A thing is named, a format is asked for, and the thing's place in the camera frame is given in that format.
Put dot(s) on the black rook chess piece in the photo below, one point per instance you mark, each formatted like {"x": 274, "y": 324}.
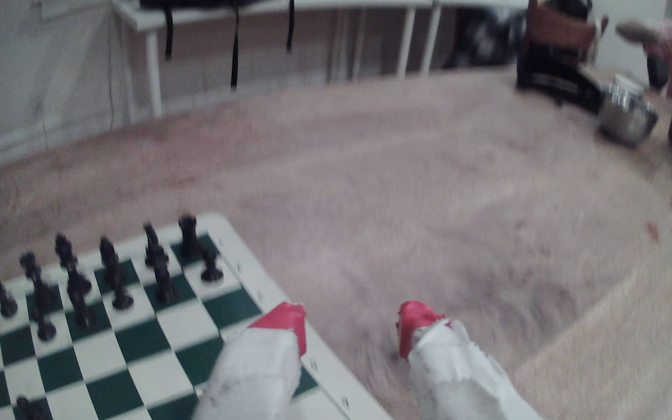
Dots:
{"x": 189, "y": 239}

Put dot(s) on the shiny metal bowl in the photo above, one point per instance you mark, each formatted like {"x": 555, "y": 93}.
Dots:
{"x": 625, "y": 119}

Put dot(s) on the black bishop chess piece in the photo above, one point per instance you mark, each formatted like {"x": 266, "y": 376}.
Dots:
{"x": 4, "y": 300}
{"x": 108, "y": 254}

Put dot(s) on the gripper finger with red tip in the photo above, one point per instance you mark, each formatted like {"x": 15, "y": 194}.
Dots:
{"x": 458, "y": 379}
{"x": 254, "y": 379}

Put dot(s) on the black king chess piece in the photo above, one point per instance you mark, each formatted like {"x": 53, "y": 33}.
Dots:
{"x": 32, "y": 268}

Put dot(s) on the dark patterned bag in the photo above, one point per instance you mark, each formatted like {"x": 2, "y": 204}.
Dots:
{"x": 485, "y": 35}

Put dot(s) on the black pawn chess piece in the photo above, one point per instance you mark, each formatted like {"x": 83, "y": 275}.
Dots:
{"x": 121, "y": 294}
{"x": 46, "y": 329}
{"x": 212, "y": 268}
{"x": 28, "y": 409}
{"x": 164, "y": 286}
{"x": 83, "y": 312}

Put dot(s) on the white long table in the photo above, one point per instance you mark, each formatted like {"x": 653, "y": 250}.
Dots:
{"x": 312, "y": 6}

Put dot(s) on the green white chess board mat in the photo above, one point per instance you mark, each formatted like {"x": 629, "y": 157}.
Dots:
{"x": 97, "y": 356}

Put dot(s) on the black appliance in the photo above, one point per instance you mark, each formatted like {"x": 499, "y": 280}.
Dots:
{"x": 552, "y": 76}

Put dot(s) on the black knight chess piece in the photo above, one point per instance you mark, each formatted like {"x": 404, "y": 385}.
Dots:
{"x": 153, "y": 245}

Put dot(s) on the black queen chess piece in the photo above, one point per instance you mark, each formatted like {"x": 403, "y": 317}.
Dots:
{"x": 67, "y": 254}

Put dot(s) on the brown chair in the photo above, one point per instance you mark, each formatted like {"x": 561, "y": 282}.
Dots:
{"x": 557, "y": 26}

